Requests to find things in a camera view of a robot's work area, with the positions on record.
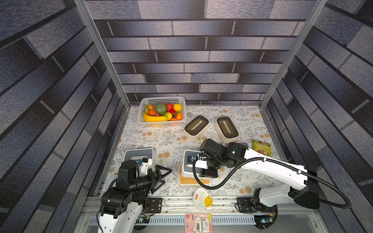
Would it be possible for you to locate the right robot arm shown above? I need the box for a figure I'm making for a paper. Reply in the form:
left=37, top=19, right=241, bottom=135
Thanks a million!
left=189, top=139, right=320, bottom=213

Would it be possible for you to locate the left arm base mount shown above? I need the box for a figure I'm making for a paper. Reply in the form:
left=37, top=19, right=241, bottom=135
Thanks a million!
left=142, top=197, right=163, bottom=215

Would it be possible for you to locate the yellow-green toy lemon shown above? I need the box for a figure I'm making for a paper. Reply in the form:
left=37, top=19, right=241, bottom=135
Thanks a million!
left=163, top=112, right=173, bottom=121

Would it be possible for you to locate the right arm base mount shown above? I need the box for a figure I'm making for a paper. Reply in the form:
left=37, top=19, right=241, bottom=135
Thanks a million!
left=234, top=197, right=277, bottom=215

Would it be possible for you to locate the cream box dark lid right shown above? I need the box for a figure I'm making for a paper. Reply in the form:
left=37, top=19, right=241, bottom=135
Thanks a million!
left=215, top=116, right=240, bottom=144

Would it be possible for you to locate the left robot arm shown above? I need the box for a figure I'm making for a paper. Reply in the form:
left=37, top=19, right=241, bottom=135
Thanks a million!
left=96, top=161, right=172, bottom=233

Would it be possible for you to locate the floral table cloth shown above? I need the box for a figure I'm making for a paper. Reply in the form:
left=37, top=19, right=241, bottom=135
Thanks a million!
left=99, top=105, right=283, bottom=197

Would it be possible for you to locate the white plastic fruit basket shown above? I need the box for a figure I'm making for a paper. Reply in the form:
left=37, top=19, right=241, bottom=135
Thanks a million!
left=138, top=97, right=187, bottom=127

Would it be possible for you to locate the pink packaged item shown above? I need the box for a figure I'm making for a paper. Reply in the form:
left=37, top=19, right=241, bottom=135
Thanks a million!
left=185, top=213, right=213, bottom=233

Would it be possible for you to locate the red toy pepper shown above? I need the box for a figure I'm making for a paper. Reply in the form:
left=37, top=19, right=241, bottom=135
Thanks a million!
left=166, top=103, right=173, bottom=112

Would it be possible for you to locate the aluminium rail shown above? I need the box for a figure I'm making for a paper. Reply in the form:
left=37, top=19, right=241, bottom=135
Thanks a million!
left=84, top=195, right=318, bottom=216

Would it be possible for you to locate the cream box dark lid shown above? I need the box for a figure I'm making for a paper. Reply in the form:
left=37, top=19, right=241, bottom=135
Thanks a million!
left=215, top=116, right=240, bottom=144
left=184, top=115, right=210, bottom=140

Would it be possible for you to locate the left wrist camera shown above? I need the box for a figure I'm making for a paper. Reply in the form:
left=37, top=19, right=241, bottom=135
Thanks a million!
left=139, top=157, right=153, bottom=176

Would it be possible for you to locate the white box grey lid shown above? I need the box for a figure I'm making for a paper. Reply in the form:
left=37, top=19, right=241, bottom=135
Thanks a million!
left=123, top=148, right=154, bottom=167
left=181, top=150, right=201, bottom=178
left=236, top=141, right=252, bottom=148

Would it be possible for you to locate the orange toy fruit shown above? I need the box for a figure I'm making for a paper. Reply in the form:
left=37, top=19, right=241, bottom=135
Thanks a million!
left=176, top=112, right=183, bottom=120

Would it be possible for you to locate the cream box dark lid left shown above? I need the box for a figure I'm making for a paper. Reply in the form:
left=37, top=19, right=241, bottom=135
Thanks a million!
left=184, top=115, right=210, bottom=140

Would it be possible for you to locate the yellow toy banana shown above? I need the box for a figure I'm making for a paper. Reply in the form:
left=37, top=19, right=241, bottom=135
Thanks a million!
left=143, top=113, right=168, bottom=122

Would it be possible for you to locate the black corrugated cable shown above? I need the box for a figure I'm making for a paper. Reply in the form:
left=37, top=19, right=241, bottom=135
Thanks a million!
left=192, top=155, right=352, bottom=209

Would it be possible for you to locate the yellow toy pepper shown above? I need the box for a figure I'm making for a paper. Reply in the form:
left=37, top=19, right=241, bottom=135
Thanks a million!
left=173, top=104, right=182, bottom=112

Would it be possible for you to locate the snack bag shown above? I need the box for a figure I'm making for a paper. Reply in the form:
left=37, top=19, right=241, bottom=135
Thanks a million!
left=253, top=139, right=272, bottom=158

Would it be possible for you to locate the instant noodle cup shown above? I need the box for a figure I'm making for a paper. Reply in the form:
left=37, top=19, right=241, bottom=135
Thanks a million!
left=192, top=188, right=213, bottom=210

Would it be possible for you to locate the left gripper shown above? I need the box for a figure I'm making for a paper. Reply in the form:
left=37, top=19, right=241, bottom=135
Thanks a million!
left=130, top=164, right=173, bottom=193

